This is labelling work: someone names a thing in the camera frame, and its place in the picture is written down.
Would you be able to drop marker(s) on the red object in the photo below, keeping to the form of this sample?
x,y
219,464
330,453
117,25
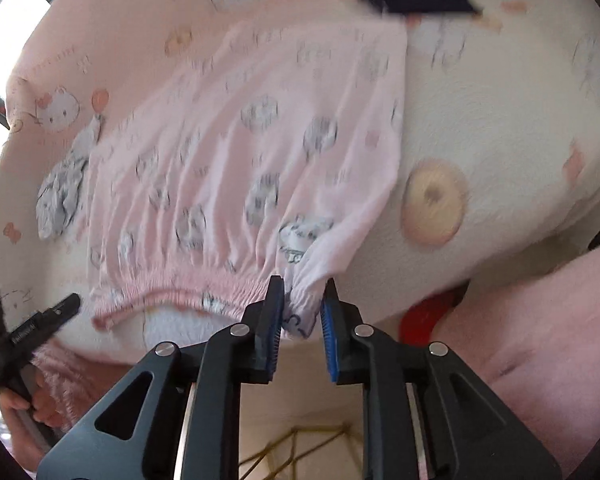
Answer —
x,y
425,320

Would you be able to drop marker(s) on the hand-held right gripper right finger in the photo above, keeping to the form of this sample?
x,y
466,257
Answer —
x,y
328,345

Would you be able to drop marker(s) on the white printed garment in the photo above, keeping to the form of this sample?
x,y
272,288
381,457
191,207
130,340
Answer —
x,y
65,190

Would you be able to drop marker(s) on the pink cartoon-print bed sheet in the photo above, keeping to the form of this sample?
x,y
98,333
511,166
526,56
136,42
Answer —
x,y
490,110

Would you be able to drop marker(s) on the person's left forearm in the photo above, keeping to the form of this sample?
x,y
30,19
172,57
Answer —
x,y
75,375

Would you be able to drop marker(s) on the person's left hand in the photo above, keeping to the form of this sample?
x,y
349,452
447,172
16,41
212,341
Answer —
x,y
40,402

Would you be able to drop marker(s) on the pink printed pants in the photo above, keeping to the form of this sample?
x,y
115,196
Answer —
x,y
240,160

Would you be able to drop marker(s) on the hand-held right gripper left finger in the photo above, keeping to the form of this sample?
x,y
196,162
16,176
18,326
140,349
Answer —
x,y
275,330

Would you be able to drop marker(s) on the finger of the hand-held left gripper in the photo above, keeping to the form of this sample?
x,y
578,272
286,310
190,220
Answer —
x,y
50,317

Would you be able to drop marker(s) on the window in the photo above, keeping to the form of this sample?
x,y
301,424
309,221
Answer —
x,y
0,50

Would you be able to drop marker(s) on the person's pink fleece clothing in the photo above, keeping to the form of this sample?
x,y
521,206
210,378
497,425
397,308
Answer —
x,y
540,350

